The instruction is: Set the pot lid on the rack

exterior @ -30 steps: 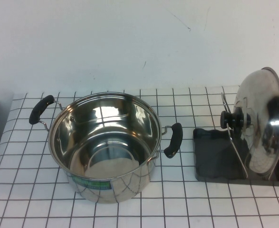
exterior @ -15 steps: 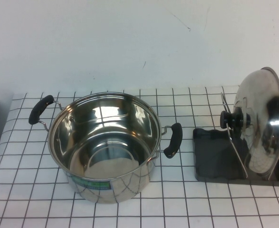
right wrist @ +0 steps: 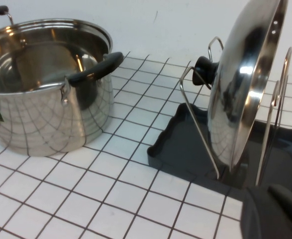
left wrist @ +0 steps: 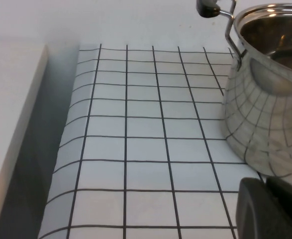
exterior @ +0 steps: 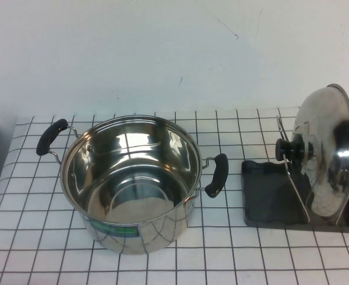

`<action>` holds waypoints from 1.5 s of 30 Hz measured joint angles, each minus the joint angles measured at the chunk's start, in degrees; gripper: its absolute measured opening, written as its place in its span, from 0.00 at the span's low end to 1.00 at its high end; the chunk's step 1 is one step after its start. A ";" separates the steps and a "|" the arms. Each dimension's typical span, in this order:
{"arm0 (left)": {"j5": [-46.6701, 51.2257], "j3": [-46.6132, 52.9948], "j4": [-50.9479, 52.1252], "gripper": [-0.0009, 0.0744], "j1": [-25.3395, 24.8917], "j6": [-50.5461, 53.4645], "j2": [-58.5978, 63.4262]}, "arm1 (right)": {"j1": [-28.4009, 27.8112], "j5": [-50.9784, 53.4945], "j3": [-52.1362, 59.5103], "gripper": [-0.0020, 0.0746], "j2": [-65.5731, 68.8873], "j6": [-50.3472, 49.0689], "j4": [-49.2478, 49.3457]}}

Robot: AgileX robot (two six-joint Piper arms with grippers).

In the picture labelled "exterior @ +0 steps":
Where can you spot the stainless steel lid black knob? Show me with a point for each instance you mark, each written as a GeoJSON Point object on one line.
{"type": "Point", "coordinates": [325, 166]}

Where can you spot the white black grid tablecloth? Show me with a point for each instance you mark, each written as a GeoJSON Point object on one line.
{"type": "Point", "coordinates": [221, 261]}

